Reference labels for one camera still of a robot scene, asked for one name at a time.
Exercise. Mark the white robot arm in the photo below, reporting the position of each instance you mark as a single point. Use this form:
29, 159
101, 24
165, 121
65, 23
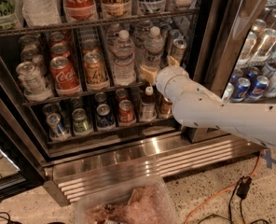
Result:
195, 106

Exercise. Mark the red can bottom shelf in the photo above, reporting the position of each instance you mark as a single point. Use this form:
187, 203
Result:
126, 114

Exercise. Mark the front white silver can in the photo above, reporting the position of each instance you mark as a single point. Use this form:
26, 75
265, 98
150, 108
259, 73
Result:
35, 87

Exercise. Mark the water bottle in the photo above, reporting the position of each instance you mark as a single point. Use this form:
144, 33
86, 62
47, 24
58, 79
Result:
123, 59
153, 48

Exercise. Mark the front slim silver can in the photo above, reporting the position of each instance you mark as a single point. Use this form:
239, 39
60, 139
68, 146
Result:
179, 46

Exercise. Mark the green can bottom shelf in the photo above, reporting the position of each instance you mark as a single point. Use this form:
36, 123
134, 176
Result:
81, 123

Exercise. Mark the gold can top shelf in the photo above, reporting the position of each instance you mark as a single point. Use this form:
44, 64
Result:
116, 8

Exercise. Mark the blue white can bottom left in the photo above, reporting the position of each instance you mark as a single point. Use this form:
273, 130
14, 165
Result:
57, 130

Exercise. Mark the brown can bottom shelf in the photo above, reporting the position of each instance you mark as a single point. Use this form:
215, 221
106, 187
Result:
165, 107

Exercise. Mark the blue Pepsi can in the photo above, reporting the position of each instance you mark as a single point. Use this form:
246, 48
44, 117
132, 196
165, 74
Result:
241, 87

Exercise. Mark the clear plastic bin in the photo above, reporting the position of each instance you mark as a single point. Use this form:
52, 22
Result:
142, 200

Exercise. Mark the large Coca-Cola bottle top shelf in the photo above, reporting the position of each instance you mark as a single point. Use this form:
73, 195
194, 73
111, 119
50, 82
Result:
79, 10

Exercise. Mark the blue can bottom shelf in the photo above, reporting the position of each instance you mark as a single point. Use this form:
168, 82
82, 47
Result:
104, 118

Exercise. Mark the front red Coca-Cola can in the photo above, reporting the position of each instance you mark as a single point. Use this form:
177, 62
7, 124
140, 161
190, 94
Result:
65, 77

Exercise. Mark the front orange soda can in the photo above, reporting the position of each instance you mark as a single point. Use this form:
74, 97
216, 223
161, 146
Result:
95, 71

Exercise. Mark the black power adapter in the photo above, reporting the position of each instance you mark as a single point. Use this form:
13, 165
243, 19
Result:
244, 187

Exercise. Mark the glass fridge door right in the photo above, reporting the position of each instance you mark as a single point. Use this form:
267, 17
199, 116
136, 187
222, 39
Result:
221, 29

